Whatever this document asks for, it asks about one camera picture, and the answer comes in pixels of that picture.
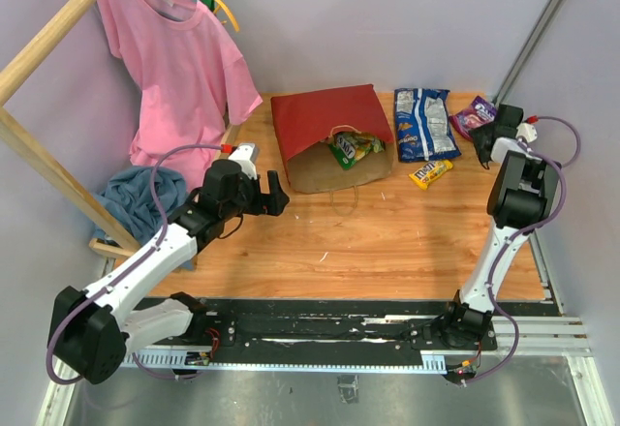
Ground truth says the purple snack packet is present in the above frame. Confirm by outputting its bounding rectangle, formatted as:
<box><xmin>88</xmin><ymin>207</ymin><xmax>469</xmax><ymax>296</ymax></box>
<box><xmin>449</xmin><ymin>96</ymin><xmax>497</xmax><ymax>141</ymax></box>

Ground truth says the blue Doritos chip bag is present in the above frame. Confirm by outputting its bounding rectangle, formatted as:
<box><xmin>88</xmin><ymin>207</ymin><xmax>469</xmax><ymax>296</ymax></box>
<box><xmin>394</xmin><ymin>88</ymin><xmax>461</xmax><ymax>163</ymax></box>

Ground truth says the yellow M&M's packet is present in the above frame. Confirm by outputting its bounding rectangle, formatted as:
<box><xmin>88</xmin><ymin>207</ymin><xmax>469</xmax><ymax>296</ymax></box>
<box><xmin>408</xmin><ymin>160</ymin><xmax>453</xmax><ymax>191</ymax></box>

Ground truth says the red paper bag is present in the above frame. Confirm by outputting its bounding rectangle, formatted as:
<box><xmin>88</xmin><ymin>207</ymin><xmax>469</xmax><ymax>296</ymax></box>
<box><xmin>270</xmin><ymin>84</ymin><xmax>395</xmax><ymax>216</ymax></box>

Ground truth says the green snack packet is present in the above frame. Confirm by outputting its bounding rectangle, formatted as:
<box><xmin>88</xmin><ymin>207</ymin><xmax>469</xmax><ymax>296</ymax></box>
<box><xmin>327</xmin><ymin>132</ymin><xmax>385</xmax><ymax>170</ymax></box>

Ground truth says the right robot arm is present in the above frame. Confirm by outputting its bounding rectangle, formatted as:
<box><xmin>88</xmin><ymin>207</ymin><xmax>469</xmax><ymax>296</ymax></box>
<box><xmin>438</xmin><ymin>104</ymin><xmax>566</xmax><ymax>349</ymax></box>

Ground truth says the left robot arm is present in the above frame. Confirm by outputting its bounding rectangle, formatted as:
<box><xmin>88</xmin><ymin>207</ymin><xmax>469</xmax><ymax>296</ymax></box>
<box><xmin>46</xmin><ymin>159</ymin><xmax>290</xmax><ymax>385</ymax></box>

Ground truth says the blue cloth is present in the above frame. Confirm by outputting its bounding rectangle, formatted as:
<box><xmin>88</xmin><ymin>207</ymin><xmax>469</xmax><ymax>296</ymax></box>
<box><xmin>93</xmin><ymin>167</ymin><xmax>187</xmax><ymax>246</ymax></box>

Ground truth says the pink t-shirt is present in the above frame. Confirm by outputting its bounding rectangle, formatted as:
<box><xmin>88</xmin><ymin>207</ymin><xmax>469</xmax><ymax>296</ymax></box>
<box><xmin>98</xmin><ymin>0</ymin><xmax>262</xmax><ymax>189</ymax></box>

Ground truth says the aluminium frame post right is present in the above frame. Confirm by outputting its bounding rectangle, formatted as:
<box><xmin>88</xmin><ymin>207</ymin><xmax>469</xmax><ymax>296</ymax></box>
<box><xmin>492</xmin><ymin>0</ymin><xmax>566</xmax><ymax>106</ymax></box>

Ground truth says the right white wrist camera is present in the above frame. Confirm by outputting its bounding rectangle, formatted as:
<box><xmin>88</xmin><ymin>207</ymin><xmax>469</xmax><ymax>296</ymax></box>
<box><xmin>515</xmin><ymin>116</ymin><xmax>539</xmax><ymax>144</ymax></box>

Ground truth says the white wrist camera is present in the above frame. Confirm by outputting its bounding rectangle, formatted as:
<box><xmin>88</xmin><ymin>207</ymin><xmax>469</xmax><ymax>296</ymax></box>
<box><xmin>515</xmin><ymin>116</ymin><xmax>539</xmax><ymax>144</ymax></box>
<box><xmin>228</xmin><ymin>142</ymin><xmax>260</xmax><ymax>180</ymax></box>

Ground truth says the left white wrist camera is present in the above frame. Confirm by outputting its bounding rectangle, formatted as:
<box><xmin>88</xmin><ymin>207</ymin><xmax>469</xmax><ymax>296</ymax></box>
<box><xmin>228</xmin><ymin>142</ymin><xmax>260</xmax><ymax>180</ymax></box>

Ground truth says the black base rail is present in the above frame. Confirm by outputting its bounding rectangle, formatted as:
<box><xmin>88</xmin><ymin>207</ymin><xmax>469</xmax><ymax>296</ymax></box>
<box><xmin>115</xmin><ymin>294</ymin><xmax>597</xmax><ymax>374</ymax></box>

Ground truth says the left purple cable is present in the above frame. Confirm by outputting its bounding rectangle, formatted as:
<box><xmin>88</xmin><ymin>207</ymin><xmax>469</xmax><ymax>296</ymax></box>
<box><xmin>45</xmin><ymin>142</ymin><xmax>225</xmax><ymax>386</ymax></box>

